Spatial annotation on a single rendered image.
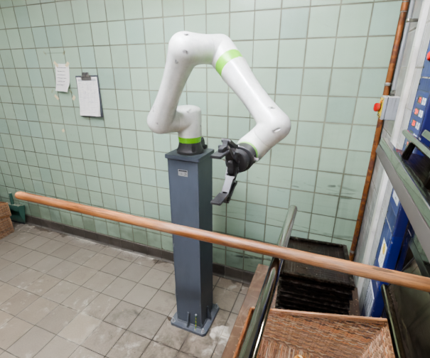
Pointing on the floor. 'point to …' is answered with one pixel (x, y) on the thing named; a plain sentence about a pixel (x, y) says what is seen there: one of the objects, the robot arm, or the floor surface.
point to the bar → (250, 344)
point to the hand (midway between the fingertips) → (217, 180)
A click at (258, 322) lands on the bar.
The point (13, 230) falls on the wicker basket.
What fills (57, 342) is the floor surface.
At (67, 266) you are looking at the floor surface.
